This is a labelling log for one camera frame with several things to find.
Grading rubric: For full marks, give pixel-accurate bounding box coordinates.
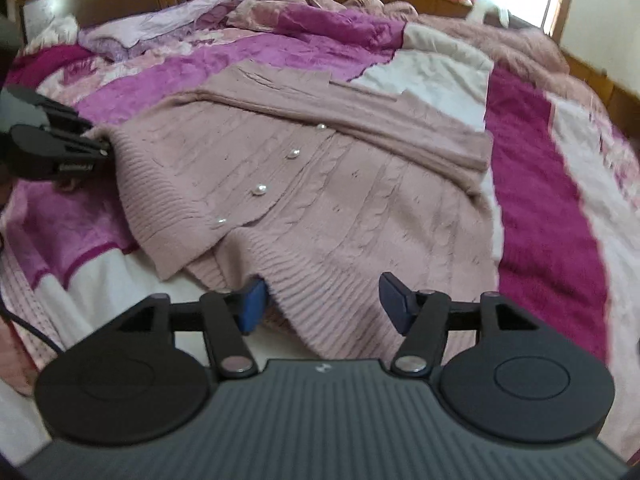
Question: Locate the pink cable knit cardigan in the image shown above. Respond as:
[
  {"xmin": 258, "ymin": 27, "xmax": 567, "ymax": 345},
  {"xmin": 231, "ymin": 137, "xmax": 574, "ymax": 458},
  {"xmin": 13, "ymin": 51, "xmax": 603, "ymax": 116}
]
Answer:
[{"xmin": 91, "ymin": 61, "xmax": 497, "ymax": 360}]

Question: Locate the lilac pillow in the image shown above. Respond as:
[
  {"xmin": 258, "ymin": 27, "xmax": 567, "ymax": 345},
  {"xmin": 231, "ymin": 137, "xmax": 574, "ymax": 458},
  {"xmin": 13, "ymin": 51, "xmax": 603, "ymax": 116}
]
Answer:
[{"xmin": 77, "ymin": 0, "xmax": 245, "ymax": 62}]

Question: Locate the magenta patchwork quilt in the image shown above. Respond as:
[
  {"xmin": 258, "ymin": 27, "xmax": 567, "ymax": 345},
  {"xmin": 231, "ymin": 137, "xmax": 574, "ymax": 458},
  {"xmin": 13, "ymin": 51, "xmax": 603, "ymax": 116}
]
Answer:
[{"xmin": 1, "ymin": 11, "xmax": 639, "ymax": 462}]

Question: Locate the dusty pink blanket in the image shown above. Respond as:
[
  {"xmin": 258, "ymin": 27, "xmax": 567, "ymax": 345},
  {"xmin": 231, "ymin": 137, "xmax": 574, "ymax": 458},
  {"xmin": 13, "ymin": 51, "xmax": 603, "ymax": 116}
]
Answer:
[{"xmin": 269, "ymin": 0, "xmax": 609, "ymax": 111}]

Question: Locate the white plush toy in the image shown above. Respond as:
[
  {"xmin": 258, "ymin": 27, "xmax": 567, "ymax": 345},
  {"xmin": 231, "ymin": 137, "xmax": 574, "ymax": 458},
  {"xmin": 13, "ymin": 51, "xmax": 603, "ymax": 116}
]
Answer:
[{"xmin": 465, "ymin": 0, "xmax": 510, "ymax": 28}]

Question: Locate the black cable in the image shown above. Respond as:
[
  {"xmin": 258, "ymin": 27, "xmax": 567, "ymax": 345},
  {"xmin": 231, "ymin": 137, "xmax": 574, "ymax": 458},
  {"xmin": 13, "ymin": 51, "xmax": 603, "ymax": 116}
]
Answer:
[{"xmin": 0, "ymin": 294, "xmax": 66, "ymax": 357}]

